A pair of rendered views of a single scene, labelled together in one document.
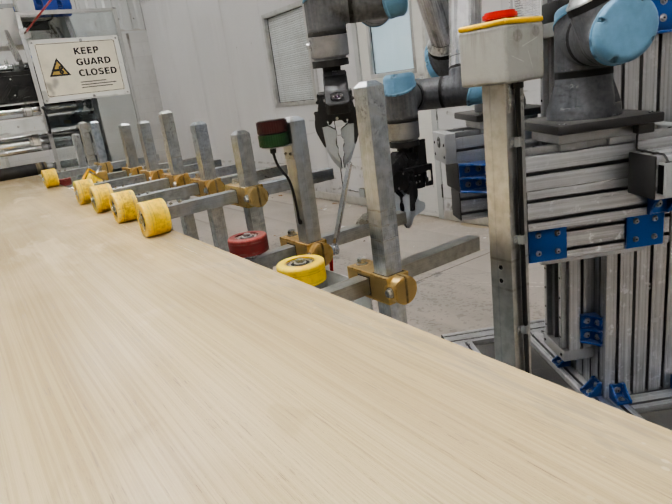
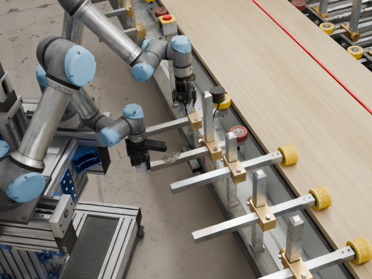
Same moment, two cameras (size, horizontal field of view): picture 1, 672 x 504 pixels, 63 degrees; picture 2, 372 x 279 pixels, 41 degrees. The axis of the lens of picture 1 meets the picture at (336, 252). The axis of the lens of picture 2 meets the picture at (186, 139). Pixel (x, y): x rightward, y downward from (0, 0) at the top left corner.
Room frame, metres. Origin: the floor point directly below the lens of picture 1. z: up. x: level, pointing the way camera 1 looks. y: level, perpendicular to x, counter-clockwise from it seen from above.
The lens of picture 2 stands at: (2.73, 0.45, 2.34)
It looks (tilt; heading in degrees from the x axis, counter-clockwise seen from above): 41 degrees down; 197
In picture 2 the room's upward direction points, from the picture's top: 5 degrees counter-clockwise
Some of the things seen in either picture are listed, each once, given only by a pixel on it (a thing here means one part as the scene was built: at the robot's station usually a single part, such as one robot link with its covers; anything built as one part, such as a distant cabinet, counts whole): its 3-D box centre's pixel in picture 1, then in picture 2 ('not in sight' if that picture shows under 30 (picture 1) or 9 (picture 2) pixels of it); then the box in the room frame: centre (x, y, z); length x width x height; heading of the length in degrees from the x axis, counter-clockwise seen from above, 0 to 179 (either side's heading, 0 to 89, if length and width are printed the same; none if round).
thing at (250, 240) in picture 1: (251, 260); (238, 139); (1.09, 0.17, 0.85); 0.08 x 0.08 x 0.11
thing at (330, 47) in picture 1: (327, 48); (183, 69); (1.13, -0.04, 1.24); 0.08 x 0.08 x 0.05
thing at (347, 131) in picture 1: (348, 143); (181, 108); (1.15, -0.06, 1.06); 0.06 x 0.03 x 0.09; 177
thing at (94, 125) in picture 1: (106, 173); not in sight; (2.59, 1.00, 0.92); 0.03 x 0.03 x 0.48; 33
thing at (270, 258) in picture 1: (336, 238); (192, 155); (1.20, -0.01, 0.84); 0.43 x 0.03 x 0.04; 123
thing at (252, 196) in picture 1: (246, 194); (233, 166); (1.35, 0.20, 0.95); 0.13 x 0.06 x 0.05; 33
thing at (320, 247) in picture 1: (305, 250); (212, 146); (1.14, 0.07, 0.85); 0.13 x 0.06 x 0.05; 33
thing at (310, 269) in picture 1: (304, 291); (222, 107); (0.86, 0.06, 0.85); 0.08 x 0.08 x 0.11
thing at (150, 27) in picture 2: not in sight; (132, 31); (0.13, -0.65, 0.81); 0.43 x 0.03 x 0.04; 123
